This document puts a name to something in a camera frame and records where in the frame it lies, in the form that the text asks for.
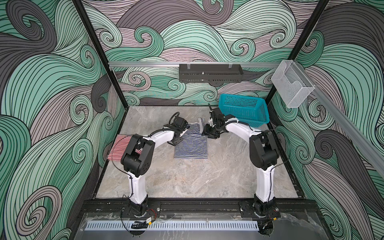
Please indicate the black frame post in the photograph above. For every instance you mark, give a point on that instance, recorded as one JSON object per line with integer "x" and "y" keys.
{"x": 309, "y": 25}
{"x": 95, "y": 41}

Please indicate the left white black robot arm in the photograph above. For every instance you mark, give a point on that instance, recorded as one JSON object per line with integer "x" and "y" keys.
{"x": 138, "y": 155}

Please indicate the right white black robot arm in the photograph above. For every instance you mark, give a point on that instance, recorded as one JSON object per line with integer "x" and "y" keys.
{"x": 263, "y": 152}

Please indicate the black perforated wall tray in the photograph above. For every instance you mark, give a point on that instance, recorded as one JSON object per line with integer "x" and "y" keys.
{"x": 215, "y": 74}

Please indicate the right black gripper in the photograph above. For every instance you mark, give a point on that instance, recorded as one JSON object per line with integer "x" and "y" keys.
{"x": 206, "y": 130}

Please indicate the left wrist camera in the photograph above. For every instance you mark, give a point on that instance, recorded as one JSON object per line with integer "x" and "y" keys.
{"x": 185, "y": 126}

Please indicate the clear plastic wall bin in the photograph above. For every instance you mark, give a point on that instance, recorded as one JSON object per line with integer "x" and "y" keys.
{"x": 292, "y": 83}

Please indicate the white slotted cable duct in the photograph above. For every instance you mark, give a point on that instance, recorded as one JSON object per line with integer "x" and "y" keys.
{"x": 175, "y": 226}

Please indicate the left black frame post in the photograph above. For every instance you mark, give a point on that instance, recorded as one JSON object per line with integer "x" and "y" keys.
{"x": 95, "y": 41}

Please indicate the right black frame post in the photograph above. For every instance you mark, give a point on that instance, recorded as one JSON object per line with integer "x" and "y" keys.
{"x": 309, "y": 25}

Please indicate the right aluminium rail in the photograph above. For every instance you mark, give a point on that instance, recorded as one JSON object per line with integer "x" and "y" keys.
{"x": 344, "y": 110}

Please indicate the aluminium rail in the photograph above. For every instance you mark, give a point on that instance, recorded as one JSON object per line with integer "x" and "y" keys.
{"x": 344, "y": 110}
{"x": 166, "y": 64}

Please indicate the back aluminium rail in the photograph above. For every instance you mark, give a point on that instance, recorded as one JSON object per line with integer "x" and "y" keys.
{"x": 166, "y": 64}

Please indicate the navy white striped tank top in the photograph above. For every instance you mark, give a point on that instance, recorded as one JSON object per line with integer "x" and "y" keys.
{"x": 194, "y": 145}

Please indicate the teal plastic basket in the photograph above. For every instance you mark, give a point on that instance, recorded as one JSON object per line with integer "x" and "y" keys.
{"x": 250, "y": 110}

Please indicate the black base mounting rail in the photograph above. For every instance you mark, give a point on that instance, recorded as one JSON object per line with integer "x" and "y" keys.
{"x": 163, "y": 207}

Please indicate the red white striped tank top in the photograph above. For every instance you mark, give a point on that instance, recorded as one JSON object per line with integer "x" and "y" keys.
{"x": 119, "y": 147}

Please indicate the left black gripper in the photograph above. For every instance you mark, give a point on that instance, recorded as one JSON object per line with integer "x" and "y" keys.
{"x": 176, "y": 143}

